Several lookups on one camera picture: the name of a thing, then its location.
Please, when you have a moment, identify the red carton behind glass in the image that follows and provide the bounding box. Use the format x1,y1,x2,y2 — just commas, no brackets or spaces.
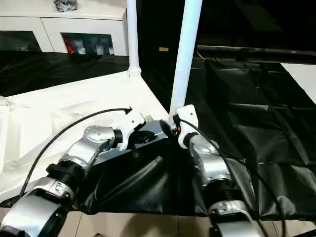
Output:
63,37,74,54

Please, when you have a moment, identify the white plastic table top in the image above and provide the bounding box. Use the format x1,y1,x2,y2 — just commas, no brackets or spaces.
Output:
0,70,174,205

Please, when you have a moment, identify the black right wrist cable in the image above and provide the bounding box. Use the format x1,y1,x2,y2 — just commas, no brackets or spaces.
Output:
176,115,287,237

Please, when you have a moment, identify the white glass-door cabinet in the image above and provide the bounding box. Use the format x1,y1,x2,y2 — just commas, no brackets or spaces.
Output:
0,0,129,56

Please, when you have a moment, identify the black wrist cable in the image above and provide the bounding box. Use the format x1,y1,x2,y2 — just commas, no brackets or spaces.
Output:
19,106,133,196
176,115,287,237

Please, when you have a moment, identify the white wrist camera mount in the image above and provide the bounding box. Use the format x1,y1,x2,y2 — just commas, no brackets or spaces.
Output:
172,104,199,149
118,111,148,152

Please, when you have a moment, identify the black plastic mat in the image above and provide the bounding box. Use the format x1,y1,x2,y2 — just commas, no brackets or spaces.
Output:
0,48,316,222

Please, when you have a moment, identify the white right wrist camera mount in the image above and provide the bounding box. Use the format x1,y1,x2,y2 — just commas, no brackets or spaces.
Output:
172,104,199,149

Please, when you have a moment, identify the white flat board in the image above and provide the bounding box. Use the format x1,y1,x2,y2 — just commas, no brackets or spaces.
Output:
280,63,316,104

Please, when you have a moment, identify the grey object on cabinet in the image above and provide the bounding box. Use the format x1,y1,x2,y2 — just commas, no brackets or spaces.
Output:
53,0,79,13

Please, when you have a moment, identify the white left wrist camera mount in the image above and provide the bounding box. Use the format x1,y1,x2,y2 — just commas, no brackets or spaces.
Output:
118,111,148,152

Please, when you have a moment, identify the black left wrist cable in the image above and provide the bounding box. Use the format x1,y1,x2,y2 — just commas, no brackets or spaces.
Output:
19,106,133,196

